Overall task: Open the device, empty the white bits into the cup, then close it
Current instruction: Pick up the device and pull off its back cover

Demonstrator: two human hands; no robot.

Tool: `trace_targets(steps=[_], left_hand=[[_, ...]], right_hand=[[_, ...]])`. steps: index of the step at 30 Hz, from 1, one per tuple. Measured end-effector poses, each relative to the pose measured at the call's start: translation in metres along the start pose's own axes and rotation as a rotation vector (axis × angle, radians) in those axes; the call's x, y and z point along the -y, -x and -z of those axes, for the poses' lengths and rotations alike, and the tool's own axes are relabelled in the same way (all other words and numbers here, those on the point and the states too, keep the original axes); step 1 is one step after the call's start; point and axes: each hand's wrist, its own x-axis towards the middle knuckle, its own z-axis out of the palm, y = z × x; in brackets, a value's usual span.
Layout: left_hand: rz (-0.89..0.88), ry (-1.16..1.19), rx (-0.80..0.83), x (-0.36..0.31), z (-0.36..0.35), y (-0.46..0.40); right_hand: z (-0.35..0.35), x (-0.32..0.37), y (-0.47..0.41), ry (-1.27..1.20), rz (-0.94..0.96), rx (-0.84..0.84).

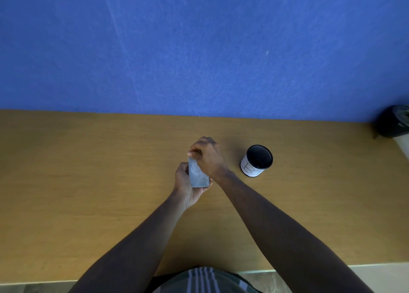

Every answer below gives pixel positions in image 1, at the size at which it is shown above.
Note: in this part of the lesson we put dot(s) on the black cup with white label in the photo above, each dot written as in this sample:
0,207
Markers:
257,161

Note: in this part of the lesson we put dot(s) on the grey striped shirt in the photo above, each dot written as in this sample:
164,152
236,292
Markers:
201,281

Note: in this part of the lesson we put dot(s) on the person's left forearm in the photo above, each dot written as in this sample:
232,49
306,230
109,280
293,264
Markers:
127,248

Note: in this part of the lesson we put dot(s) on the black bin with liner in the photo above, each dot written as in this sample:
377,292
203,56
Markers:
393,121

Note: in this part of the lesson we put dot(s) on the person's right fingers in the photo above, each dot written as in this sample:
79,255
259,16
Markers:
199,147

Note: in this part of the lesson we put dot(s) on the person's right forearm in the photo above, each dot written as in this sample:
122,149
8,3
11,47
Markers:
287,235

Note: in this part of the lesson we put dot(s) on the grey smartphone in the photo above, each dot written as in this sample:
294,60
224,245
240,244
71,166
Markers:
198,174

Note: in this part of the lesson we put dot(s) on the person's right hand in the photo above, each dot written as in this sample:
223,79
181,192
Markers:
209,160

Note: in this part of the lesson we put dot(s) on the person's left hand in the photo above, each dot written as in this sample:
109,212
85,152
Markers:
183,190

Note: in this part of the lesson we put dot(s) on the person's left thumb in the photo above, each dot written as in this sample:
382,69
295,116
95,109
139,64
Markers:
182,171

